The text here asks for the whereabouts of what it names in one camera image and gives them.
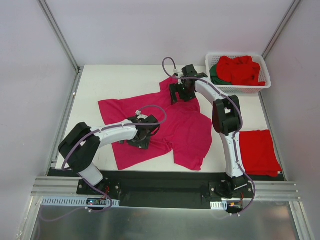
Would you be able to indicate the red crumpled t shirt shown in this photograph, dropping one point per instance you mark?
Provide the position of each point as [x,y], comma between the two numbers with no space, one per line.
[239,71]

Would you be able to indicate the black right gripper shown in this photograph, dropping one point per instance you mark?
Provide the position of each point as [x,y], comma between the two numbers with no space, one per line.
[180,92]

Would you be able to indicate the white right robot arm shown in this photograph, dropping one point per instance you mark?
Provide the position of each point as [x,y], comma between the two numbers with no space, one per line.
[227,121]

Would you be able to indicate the green t shirt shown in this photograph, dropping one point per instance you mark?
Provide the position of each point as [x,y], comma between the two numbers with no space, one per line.
[215,79]

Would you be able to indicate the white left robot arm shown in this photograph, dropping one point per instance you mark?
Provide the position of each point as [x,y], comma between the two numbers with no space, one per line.
[80,146]

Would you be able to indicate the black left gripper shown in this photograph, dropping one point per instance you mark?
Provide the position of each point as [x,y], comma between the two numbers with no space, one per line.
[139,143]

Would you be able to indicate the pink t shirt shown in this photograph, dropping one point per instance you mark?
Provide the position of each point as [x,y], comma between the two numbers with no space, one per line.
[183,130]

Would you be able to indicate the folded red t shirt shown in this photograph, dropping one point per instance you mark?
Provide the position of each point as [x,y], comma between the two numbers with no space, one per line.
[258,153]

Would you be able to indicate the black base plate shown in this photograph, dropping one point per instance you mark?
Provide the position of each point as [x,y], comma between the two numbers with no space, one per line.
[173,190]

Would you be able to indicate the white plastic laundry basket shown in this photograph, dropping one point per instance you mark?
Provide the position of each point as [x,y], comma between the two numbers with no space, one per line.
[213,58]

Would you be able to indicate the aluminium frame rail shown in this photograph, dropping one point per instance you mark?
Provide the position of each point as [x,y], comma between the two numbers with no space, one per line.
[75,188]

